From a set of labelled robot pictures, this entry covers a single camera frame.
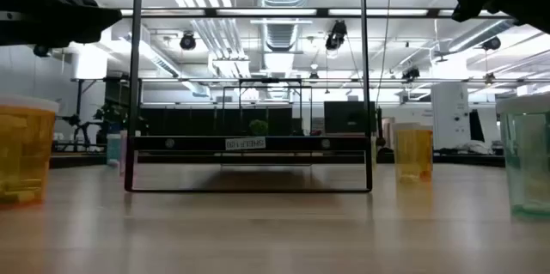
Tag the medium amber pill bottle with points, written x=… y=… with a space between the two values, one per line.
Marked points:
x=412 y=154

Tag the clear acrylic tray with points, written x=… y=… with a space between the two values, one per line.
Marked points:
x=193 y=143

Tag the silver ventilation duct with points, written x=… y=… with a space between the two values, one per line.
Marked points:
x=281 y=33

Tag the small green plant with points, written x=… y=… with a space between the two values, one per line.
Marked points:
x=258 y=128

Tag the black ceiling spotlight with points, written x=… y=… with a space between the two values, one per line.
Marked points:
x=336 y=35
x=491 y=43
x=41 y=51
x=410 y=73
x=187 y=41

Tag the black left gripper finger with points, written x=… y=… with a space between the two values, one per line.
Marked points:
x=90 y=20

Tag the black background monitor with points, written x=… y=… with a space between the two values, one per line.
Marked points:
x=344 y=115

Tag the white cloth pile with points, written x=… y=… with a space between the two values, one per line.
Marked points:
x=472 y=148

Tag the white cabinet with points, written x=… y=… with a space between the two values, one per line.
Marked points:
x=449 y=111

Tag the large amber pill bottle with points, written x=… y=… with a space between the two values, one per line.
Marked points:
x=26 y=149

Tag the white ceiling unit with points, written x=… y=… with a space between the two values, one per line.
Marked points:
x=88 y=63

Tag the small pink pill bottle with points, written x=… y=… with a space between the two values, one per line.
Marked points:
x=123 y=154

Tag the long ceiling strip light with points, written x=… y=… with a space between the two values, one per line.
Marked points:
x=266 y=12

